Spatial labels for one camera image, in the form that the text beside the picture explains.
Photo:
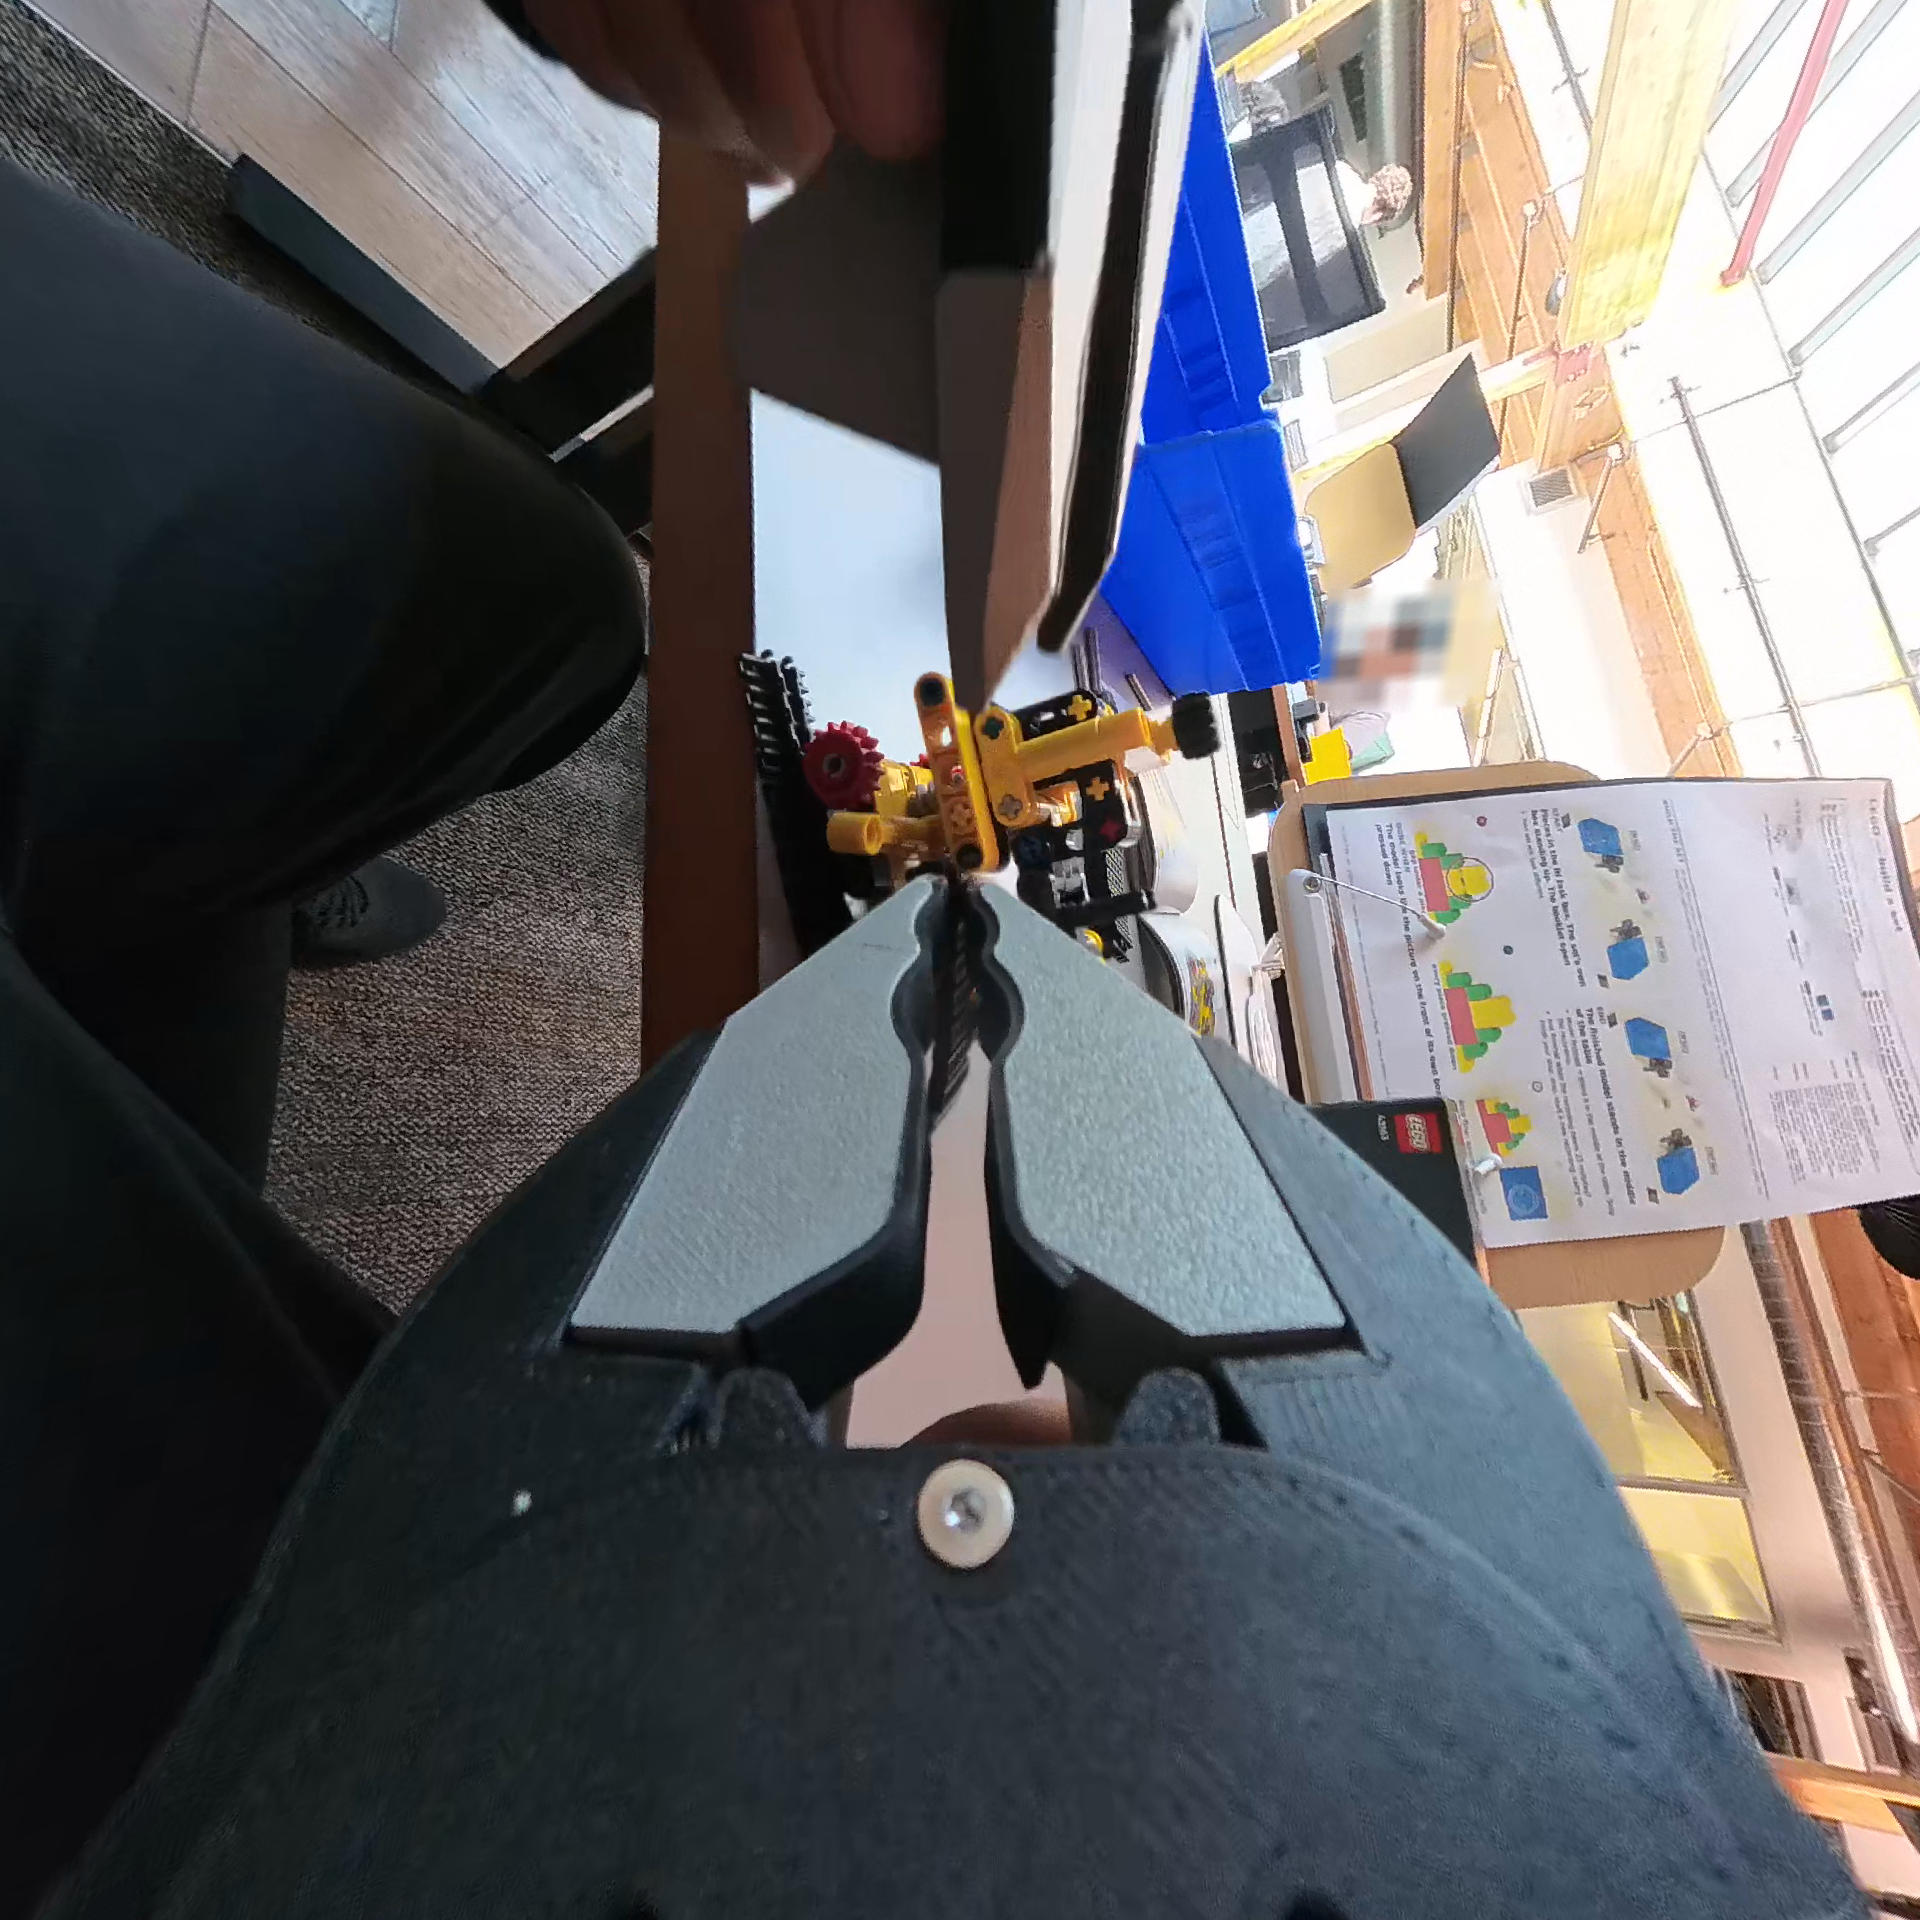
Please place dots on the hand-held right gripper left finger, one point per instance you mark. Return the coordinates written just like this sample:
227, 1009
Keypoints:
780, 1169

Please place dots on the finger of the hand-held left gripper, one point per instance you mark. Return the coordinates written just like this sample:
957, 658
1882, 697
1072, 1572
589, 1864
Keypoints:
998, 494

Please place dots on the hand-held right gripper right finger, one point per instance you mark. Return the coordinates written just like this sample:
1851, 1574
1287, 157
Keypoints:
1140, 1169

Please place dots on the yellow lego vehicle model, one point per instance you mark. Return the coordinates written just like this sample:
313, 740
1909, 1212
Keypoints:
1035, 743

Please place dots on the black lego track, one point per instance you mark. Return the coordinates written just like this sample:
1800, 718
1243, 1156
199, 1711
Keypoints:
788, 811

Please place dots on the person's left hand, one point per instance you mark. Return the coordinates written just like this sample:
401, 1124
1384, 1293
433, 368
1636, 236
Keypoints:
719, 76

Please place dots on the white yellow printed object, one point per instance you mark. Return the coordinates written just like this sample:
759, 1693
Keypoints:
1208, 990

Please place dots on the blue plastic bin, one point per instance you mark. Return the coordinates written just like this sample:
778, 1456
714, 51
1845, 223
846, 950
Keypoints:
1216, 571
1199, 268

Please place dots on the black box red logo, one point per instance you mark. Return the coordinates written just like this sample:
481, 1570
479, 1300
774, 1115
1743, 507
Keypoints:
1395, 1169

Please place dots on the black monitor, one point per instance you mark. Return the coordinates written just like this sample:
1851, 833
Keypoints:
1306, 225

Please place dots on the tan black chair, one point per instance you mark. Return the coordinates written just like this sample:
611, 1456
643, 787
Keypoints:
1395, 494

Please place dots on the brown clipboard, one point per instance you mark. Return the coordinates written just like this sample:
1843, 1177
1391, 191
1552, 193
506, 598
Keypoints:
1590, 1267

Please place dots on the person's dark shoe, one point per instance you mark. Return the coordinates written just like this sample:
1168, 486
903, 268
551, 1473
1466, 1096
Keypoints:
366, 908

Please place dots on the printed instruction sheet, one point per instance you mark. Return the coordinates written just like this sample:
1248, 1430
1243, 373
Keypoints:
1650, 1003

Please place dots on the dark table foot bar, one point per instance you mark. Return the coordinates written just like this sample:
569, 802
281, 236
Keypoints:
360, 277

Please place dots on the yellow wooden beam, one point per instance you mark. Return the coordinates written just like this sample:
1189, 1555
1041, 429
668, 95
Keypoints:
1643, 150

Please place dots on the person's dark trousers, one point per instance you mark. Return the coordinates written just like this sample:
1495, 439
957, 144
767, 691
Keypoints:
224, 674

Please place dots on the red pipe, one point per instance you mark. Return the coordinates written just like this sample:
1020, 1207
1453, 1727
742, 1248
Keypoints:
1786, 134

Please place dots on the white wall vent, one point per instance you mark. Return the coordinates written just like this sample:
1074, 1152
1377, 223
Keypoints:
1552, 486

